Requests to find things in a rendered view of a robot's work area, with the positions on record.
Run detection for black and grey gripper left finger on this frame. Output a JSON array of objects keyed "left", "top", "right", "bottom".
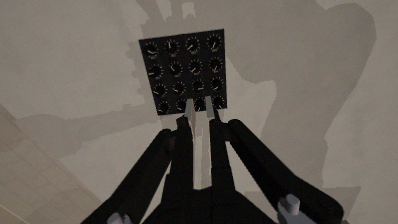
[{"left": 80, "top": 98, "right": 196, "bottom": 224}]

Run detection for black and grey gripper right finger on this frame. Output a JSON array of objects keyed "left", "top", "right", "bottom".
[{"left": 205, "top": 96, "right": 344, "bottom": 224}]

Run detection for black knob box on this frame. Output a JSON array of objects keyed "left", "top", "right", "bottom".
[{"left": 138, "top": 29, "right": 227, "bottom": 116}]

